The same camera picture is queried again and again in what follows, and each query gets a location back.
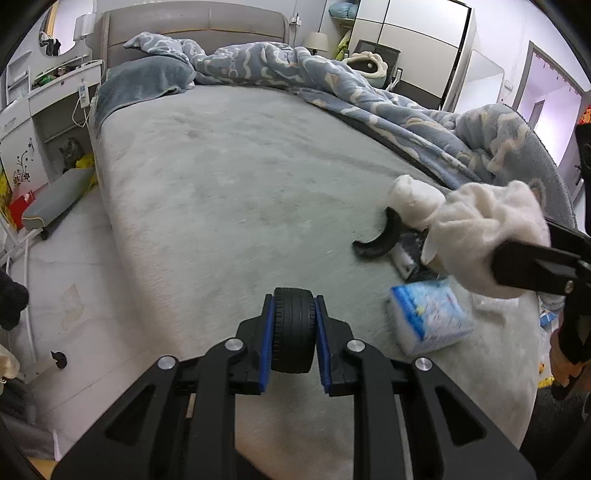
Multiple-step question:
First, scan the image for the white power strip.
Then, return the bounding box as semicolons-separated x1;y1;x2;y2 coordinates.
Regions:
78;82;90;109

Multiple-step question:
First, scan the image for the cream plush pet bed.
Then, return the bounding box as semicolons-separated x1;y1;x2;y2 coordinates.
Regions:
342;51;389;88

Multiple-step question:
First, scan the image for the white bedside lamp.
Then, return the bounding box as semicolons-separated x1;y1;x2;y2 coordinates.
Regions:
303;32;329;55

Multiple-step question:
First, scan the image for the black printed snack wrapper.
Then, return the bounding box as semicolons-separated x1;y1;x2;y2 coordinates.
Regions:
390;231;440;283

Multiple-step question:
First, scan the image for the grey framed door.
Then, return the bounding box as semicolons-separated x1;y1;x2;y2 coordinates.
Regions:
511;40;591;169

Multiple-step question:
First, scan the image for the grey-green bed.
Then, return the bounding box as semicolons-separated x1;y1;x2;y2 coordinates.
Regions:
93;86;542;479

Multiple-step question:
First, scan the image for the white grey wardrobe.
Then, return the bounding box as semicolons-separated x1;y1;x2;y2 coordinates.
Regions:
349;0;476;111

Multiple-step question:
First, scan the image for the black toy tyre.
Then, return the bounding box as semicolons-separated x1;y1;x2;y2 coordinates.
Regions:
271;288;318;374

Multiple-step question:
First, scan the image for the black hanging garment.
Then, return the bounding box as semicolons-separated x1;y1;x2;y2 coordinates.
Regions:
0;270;29;331

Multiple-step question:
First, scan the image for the round wall mirror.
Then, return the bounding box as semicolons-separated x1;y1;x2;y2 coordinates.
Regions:
38;0;96;57

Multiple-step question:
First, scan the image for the white dressing table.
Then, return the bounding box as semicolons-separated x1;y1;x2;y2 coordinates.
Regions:
1;61;102;197

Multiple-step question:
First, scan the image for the white tissue wad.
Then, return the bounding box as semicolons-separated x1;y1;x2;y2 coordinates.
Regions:
388;175;551;299

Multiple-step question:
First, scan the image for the blue white tissue pack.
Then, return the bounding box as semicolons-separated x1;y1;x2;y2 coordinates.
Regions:
389;279;475;357

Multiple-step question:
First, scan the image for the red box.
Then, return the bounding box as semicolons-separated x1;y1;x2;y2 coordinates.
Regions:
8;191;35;231

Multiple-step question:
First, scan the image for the blue cloud pattern blanket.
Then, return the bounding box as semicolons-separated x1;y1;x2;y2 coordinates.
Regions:
124;32;535;189

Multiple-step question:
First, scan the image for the dark blue-grey pillow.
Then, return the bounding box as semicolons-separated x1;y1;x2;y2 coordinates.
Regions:
94;56;195;132

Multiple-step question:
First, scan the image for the black curved plastic piece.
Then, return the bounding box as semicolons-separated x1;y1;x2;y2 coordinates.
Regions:
352;207;403;259

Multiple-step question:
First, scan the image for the grey padded headboard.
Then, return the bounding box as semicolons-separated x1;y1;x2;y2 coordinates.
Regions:
86;1;290;69

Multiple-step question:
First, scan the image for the grey cushioned stool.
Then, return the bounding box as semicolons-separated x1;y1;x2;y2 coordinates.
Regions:
21;167;95;239

